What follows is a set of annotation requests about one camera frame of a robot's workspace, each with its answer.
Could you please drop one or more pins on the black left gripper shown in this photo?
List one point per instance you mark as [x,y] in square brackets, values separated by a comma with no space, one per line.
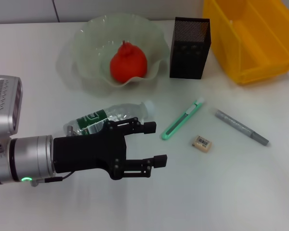
[86,151]

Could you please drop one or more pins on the black mesh pen holder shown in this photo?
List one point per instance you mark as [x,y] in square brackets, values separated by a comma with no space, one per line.
[187,55]

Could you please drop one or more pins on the translucent green wavy fruit plate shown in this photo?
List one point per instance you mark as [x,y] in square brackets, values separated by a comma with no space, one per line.
[91,48]

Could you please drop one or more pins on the yellow plastic bin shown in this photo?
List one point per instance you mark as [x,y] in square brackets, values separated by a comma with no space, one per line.
[255,43]

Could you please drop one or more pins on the beige eraser with barcode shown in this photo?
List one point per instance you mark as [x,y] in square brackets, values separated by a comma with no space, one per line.
[201,143]

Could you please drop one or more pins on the clear water bottle green label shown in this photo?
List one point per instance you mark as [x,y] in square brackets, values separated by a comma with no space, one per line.
[125,110]

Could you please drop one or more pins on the mint green utility knife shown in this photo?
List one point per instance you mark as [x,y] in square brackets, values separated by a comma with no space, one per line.
[183,119]

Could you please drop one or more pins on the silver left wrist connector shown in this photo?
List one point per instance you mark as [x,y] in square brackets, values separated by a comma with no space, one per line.
[70,130]

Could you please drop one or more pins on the grey marker pen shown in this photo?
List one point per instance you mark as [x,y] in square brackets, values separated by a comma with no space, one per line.
[240,126]

